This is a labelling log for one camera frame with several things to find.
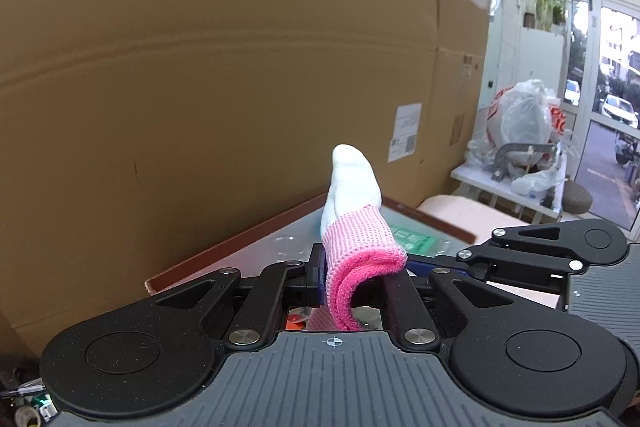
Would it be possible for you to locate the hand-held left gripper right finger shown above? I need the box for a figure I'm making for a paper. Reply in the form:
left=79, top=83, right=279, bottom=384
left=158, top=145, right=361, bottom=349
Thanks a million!
left=352, top=268, right=516, bottom=350

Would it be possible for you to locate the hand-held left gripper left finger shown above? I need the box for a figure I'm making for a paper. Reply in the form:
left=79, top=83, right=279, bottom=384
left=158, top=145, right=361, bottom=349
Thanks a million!
left=152, top=243, right=326, bottom=350

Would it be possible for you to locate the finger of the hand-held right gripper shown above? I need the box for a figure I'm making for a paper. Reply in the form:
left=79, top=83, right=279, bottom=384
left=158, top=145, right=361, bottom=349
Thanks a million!
left=491, top=223, right=588, bottom=260
left=406, top=246, right=585, bottom=293

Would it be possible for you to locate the white and pink sock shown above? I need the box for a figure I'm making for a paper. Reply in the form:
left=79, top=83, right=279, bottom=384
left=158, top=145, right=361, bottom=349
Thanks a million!
left=320, top=144, right=407, bottom=333

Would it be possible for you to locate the green packet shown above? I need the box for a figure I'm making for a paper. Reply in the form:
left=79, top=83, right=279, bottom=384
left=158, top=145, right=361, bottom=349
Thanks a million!
left=387, top=224, right=453, bottom=258

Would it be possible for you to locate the brown round stool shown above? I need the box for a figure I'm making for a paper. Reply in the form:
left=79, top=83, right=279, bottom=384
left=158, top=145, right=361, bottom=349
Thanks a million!
left=562, top=181, right=593, bottom=215

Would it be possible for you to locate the orange plastic item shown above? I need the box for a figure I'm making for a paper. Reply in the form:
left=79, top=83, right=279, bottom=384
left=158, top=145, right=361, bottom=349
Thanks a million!
left=285, top=311, right=312, bottom=332

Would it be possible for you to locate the small clear plastic bag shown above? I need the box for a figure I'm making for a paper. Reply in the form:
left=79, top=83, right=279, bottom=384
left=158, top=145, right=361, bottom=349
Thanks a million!
left=511, top=166, right=568, bottom=196

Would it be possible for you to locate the grey metal clamp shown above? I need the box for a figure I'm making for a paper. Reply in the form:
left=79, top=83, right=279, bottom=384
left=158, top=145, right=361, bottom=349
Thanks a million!
left=492, top=143, right=558, bottom=182

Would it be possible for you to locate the white table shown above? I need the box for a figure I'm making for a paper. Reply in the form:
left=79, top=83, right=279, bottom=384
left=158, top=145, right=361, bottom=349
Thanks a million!
left=451, top=157, right=568, bottom=223

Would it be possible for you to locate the large plastic bag red print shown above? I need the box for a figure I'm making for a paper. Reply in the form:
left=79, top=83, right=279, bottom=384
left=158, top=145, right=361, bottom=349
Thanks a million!
left=482, top=79, right=567, bottom=158

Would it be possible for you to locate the white shipping label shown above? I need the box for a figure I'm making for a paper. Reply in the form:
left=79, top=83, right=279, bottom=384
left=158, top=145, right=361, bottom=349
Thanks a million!
left=389, top=103, right=423, bottom=164

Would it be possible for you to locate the white car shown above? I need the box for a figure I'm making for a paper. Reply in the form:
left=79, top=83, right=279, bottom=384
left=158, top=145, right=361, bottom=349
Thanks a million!
left=600, top=94, right=640, bottom=128

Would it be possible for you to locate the glass door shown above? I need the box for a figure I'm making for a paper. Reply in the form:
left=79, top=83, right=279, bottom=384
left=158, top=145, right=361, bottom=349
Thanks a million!
left=565, top=0, right=640, bottom=233

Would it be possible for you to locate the large cardboard sheet with label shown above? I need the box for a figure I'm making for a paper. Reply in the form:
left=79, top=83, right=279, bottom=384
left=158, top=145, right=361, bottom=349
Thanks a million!
left=0, top=0, right=441, bottom=353

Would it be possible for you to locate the green potted plant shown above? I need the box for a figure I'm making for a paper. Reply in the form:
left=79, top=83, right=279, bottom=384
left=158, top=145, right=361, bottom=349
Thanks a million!
left=534, top=0, right=568, bottom=30

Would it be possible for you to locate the tape roll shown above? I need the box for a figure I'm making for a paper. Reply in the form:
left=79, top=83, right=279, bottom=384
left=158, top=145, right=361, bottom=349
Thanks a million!
left=14, top=406, right=41, bottom=427

